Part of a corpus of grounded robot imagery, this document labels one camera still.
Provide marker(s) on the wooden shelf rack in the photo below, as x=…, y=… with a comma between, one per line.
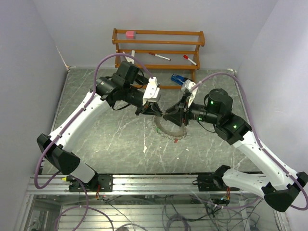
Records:
x=171, y=44

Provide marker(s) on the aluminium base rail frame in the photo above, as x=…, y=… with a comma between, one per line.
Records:
x=155, y=184

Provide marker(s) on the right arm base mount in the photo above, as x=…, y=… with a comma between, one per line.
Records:
x=211, y=181

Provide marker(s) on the round metal keyring disc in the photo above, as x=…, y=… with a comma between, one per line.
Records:
x=168, y=133

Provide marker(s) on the red capped white marker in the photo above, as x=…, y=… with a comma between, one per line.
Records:
x=190, y=60

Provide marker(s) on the blue stapler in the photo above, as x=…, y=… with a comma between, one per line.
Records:
x=178, y=79

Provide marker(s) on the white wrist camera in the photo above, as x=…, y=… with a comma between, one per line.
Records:
x=152, y=92
x=188, y=86

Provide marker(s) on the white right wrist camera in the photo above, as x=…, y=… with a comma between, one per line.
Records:
x=188, y=86

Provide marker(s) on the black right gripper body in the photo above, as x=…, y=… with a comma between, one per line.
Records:
x=184, y=106

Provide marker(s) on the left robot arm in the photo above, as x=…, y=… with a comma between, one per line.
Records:
x=126, y=84

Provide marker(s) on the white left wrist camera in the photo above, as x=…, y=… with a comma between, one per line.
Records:
x=152, y=92

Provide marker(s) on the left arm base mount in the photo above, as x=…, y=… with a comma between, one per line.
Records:
x=99, y=183

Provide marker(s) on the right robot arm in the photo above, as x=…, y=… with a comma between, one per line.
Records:
x=279, y=186

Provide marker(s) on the red white marker pen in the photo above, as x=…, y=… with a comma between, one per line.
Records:
x=159, y=56

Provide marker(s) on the pink eraser block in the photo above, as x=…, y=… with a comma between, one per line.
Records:
x=130, y=34

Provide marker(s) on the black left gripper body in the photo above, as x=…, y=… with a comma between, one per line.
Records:
x=144, y=109

